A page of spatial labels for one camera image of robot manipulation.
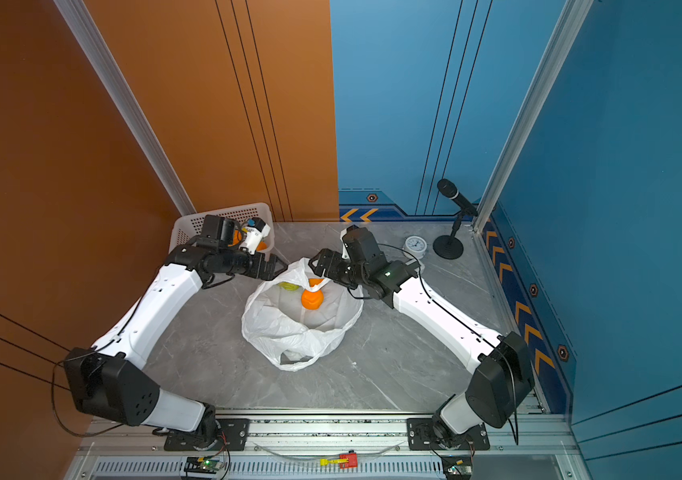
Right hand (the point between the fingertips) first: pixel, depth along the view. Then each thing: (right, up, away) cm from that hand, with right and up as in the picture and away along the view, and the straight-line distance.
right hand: (316, 267), depth 76 cm
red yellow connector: (+8, -44, -7) cm, 46 cm away
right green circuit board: (+34, -48, -5) cm, 59 cm away
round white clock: (+33, +6, +33) cm, 47 cm away
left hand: (-12, +2, +5) cm, 13 cm away
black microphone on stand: (+46, +5, +34) cm, 57 cm away
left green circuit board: (-26, -47, -5) cm, 54 cm away
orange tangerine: (-1, -4, +6) cm, 8 cm away
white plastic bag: (-12, -16, +7) cm, 21 cm away
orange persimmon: (-3, -12, +18) cm, 22 cm away
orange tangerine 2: (-13, +5, -3) cm, 14 cm away
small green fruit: (-12, -8, +24) cm, 27 cm away
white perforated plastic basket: (-53, +12, +36) cm, 65 cm away
